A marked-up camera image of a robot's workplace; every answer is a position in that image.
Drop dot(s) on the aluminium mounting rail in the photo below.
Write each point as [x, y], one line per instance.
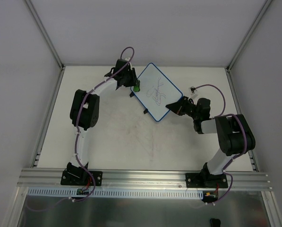
[138, 179]

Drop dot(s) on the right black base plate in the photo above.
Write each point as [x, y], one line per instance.
[200, 180]

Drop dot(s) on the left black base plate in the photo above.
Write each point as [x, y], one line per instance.
[80, 177]

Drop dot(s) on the right aluminium frame post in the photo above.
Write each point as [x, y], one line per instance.
[266, 5]

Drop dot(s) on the aluminium frame post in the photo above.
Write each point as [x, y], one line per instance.
[266, 5]
[31, 8]

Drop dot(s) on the green whiteboard eraser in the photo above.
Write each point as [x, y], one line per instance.
[136, 87]

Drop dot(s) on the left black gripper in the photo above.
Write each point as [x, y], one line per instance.
[132, 77]

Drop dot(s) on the left aluminium frame post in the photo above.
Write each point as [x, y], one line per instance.
[31, 8]

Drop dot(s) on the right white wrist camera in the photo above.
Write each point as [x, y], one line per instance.
[193, 92]

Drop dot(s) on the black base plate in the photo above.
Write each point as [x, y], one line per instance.
[200, 180]
[80, 177]

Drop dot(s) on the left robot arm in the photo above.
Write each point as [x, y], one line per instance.
[84, 114]

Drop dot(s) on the black object on floor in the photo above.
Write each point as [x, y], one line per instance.
[215, 222]

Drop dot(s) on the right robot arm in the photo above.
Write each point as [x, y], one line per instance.
[234, 136]

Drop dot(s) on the white slotted cable duct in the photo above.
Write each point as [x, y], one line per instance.
[117, 193]

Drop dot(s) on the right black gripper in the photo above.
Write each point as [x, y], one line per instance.
[183, 108]

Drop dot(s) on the blue framed whiteboard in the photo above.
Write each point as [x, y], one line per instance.
[156, 91]

